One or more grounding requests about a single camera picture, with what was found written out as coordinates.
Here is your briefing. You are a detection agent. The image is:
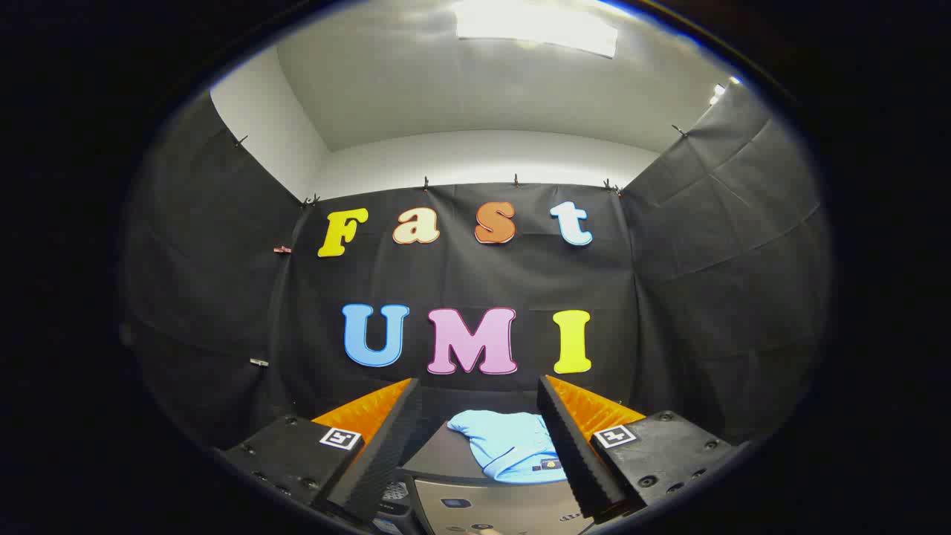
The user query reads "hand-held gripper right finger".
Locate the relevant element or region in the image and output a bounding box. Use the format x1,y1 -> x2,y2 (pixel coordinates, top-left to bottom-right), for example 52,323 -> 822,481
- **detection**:
536,374 -> 744,525

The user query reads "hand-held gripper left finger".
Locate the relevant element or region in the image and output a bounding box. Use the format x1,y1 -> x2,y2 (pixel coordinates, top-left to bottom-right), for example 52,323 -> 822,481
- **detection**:
223,377 -> 423,525

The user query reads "dark washing machine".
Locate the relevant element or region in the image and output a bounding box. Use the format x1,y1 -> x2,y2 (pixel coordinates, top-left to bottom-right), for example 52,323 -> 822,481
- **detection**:
375,479 -> 413,535

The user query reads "light blue garment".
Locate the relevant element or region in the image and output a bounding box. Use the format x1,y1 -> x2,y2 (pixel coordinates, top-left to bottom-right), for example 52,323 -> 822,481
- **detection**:
447,409 -> 569,485

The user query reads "grey appliance with control panel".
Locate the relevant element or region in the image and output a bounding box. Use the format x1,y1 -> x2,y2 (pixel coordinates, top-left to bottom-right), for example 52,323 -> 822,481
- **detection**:
400,420 -> 595,535

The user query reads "black backdrop cloth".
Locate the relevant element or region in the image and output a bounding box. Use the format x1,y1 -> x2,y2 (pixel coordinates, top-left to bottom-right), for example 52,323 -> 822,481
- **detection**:
123,78 -> 833,450

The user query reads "row of black clips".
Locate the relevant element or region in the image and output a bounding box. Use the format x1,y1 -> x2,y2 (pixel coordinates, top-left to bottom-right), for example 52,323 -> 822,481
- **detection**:
233,123 -> 689,207

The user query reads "small ceiling light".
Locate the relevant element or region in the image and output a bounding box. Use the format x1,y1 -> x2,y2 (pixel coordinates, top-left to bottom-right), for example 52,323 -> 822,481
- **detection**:
708,74 -> 744,106

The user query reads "large ceiling light panel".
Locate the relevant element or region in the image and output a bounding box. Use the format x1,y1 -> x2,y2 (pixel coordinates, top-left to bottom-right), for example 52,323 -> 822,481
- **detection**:
455,0 -> 619,59

